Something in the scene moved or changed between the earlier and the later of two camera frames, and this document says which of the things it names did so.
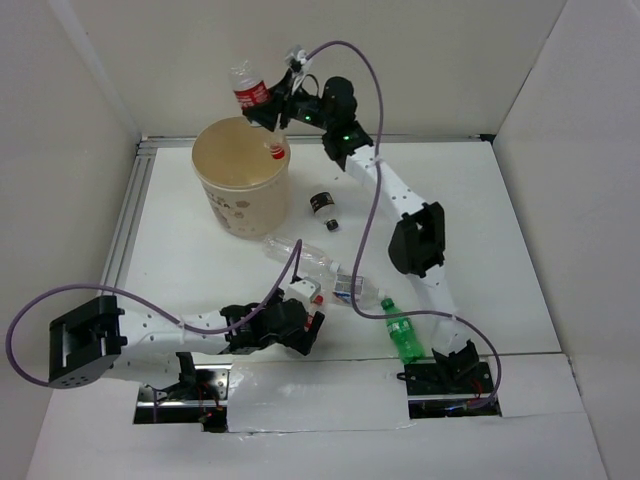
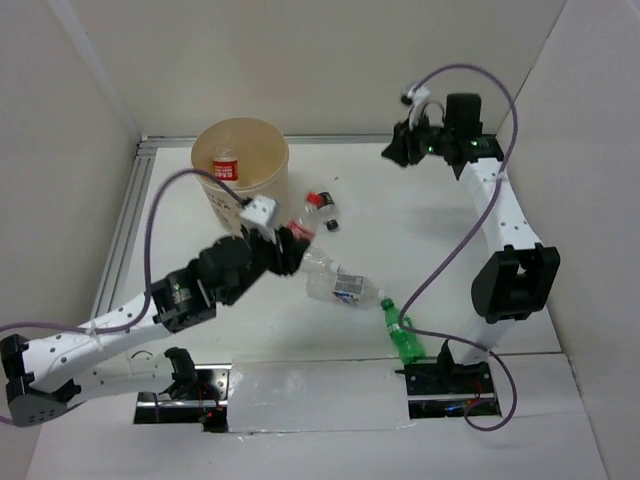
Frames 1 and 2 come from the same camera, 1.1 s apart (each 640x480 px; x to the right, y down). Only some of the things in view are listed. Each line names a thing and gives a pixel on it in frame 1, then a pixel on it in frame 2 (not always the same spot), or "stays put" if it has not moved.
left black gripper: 302,340 → 287,261
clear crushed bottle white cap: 280,250 stays put
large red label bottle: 250,86 → 225,165
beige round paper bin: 246,188 stays put
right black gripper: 265,114 → 402,142
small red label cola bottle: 318,301 → 303,224
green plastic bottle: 403,334 stays put
